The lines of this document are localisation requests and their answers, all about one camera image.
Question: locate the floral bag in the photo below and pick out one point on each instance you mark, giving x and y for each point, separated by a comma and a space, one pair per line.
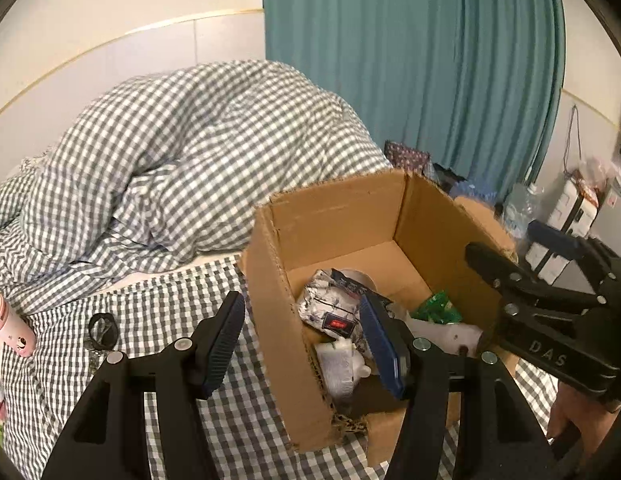
405, 157

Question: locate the large clear water jug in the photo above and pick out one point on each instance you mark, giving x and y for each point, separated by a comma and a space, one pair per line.
520, 205

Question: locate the teal curtain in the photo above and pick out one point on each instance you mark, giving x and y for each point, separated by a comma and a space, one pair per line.
390, 60

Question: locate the white tape roll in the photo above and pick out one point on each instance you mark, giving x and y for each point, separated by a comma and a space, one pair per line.
363, 277

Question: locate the grey cabinet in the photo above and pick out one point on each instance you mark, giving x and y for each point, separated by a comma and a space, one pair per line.
610, 210

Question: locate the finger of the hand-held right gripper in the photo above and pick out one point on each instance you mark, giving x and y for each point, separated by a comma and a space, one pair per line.
490, 262
553, 241

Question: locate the translucent plastic bag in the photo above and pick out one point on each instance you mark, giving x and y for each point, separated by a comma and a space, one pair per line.
595, 175

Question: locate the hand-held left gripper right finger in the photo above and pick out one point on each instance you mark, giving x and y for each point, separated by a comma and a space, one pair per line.
383, 350

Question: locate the small white bottle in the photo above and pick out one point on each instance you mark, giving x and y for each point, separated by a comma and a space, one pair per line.
460, 337

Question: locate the small white blue packet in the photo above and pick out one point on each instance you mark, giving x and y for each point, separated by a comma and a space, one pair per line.
338, 365

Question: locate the grey white checkered duvet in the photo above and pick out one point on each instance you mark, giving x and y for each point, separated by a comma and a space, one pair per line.
190, 150

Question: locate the silver packet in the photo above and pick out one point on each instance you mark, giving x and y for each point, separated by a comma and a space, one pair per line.
325, 305

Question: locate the cardboard box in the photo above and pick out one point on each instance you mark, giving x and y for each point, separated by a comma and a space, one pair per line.
280, 350

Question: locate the pink drinking bottle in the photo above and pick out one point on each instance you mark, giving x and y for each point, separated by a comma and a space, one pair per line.
13, 332

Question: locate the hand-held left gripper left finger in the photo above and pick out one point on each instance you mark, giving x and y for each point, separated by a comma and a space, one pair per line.
223, 347

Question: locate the grey white checkered bed sheet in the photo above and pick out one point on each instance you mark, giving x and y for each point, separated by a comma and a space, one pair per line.
140, 320

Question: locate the person's right hand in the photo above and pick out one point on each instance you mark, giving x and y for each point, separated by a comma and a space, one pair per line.
580, 417

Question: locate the green packet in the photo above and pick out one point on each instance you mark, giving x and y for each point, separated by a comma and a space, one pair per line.
438, 307

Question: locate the white heater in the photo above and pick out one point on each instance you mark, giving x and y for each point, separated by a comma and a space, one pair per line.
565, 205

